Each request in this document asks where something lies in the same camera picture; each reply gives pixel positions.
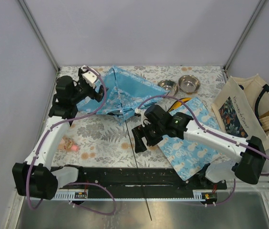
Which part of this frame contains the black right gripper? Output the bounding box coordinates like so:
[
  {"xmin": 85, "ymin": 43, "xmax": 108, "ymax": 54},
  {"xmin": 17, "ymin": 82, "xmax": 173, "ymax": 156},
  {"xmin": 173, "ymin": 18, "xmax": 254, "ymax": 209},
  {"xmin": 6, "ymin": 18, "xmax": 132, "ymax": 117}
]
[{"xmin": 132, "ymin": 121, "xmax": 166, "ymax": 153}]

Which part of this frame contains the blue snowman pet tent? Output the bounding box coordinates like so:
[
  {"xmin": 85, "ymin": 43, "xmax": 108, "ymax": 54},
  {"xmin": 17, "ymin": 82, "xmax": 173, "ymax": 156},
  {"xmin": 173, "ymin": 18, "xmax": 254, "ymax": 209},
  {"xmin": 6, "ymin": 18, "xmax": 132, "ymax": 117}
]
[{"xmin": 76, "ymin": 64, "xmax": 173, "ymax": 127}]

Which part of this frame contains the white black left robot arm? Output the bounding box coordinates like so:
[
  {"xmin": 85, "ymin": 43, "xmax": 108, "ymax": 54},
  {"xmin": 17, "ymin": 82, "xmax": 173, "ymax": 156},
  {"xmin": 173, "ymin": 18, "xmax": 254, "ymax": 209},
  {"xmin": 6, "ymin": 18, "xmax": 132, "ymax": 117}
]
[{"xmin": 12, "ymin": 72, "xmax": 106, "ymax": 200}]

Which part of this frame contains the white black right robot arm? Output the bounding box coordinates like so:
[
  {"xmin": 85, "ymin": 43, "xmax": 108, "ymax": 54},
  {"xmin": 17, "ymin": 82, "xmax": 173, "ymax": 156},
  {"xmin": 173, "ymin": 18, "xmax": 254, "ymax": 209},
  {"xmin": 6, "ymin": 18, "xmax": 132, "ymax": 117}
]
[{"xmin": 132, "ymin": 104, "xmax": 266, "ymax": 189}]

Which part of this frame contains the blue snowman tent mat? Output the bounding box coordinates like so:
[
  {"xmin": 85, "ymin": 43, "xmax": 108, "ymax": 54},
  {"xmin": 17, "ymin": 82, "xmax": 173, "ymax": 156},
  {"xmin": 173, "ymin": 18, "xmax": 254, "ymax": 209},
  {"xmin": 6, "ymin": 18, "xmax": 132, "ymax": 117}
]
[{"xmin": 158, "ymin": 97, "xmax": 221, "ymax": 181}]

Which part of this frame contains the pink pet toy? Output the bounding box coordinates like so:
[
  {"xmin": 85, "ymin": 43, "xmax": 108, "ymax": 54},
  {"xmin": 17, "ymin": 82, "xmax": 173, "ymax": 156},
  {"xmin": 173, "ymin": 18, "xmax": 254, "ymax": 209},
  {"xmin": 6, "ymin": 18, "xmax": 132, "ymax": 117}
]
[{"xmin": 58, "ymin": 137, "xmax": 79, "ymax": 152}]

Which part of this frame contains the left steel pet bowl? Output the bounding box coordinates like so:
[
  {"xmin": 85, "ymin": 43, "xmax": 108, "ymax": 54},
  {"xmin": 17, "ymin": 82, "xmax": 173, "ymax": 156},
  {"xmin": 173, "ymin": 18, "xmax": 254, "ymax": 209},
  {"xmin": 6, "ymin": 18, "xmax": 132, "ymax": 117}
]
[{"xmin": 157, "ymin": 80, "xmax": 179, "ymax": 96}]

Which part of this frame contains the steel pet bowl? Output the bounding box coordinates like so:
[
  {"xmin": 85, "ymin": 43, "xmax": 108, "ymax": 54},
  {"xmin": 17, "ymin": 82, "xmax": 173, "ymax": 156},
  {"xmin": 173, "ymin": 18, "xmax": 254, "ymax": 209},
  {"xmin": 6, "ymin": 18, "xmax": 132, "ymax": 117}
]
[
  {"xmin": 178, "ymin": 75, "xmax": 200, "ymax": 94},
  {"xmin": 157, "ymin": 80, "xmax": 179, "ymax": 96}
]

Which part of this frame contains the right steel pet bowl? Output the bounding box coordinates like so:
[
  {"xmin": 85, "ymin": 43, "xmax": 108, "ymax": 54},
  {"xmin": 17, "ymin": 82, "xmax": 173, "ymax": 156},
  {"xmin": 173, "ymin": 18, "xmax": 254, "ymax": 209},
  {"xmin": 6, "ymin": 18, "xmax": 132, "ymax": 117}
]
[{"xmin": 178, "ymin": 75, "xmax": 200, "ymax": 94}]

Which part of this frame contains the floral white tablecloth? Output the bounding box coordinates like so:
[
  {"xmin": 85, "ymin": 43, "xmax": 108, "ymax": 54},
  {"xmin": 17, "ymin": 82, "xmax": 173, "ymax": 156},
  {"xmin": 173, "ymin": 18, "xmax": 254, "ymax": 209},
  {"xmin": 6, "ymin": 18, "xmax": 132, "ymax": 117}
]
[{"xmin": 52, "ymin": 66, "xmax": 226, "ymax": 168}]

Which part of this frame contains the beige canvas tote bag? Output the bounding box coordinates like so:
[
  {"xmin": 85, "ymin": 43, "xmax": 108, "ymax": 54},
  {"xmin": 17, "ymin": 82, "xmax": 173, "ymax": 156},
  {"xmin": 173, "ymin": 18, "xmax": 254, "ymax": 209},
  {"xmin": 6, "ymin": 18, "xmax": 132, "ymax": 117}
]
[{"xmin": 211, "ymin": 75, "xmax": 269, "ymax": 150}]

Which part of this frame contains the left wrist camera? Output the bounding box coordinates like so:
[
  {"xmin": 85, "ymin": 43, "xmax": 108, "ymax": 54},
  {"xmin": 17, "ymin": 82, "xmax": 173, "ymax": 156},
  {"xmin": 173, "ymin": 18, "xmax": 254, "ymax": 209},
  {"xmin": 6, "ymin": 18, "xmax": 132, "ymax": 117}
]
[{"xmin": 78, "ymin": 65, "xmax": 101, "ymax": 88}]

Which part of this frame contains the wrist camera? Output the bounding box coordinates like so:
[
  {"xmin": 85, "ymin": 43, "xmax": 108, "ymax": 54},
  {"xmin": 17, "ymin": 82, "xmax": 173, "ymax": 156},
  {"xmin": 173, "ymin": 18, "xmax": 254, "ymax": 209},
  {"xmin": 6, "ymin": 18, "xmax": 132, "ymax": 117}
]
[
  {"xmin": 134, "ymin": 108, "xmax": 146, "ymax": 118},
  {"xmin": 78, "ymin": 65, "xmax": 101, "ymax": 88}
]

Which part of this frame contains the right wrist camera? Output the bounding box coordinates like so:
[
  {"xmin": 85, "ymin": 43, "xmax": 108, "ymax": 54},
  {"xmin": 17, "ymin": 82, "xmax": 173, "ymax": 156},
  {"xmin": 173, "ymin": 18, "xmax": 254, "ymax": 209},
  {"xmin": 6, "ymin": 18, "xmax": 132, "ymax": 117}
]
[{"xmin": 134, "ymin": 108, "xmax": 146, "ymax": 118}]

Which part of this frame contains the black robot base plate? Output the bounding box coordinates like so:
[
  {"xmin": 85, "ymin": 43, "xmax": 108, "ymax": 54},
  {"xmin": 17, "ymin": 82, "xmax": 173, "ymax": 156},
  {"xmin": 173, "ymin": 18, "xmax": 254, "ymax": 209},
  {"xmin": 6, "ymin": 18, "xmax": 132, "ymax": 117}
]
[{"xmin": 58, "ymin": 167, "xmax": 227, "ymax": 202}]

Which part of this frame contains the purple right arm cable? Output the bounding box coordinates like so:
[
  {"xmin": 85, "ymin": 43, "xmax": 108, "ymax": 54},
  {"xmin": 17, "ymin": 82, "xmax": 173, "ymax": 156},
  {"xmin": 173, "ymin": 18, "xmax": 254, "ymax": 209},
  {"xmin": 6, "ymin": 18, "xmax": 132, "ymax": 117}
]
[{"xmin": 138, "ymin": 94, "xmax": 269, "ymax": 208}]

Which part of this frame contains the white slotted cable duct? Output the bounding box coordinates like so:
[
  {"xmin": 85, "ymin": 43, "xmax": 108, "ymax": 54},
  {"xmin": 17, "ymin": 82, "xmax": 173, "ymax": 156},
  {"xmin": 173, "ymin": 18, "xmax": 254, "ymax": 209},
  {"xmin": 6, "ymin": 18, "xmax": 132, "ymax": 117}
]
[{"xmin": 53, "ymin": 187, "xmax": 205, "ymax": 202}]

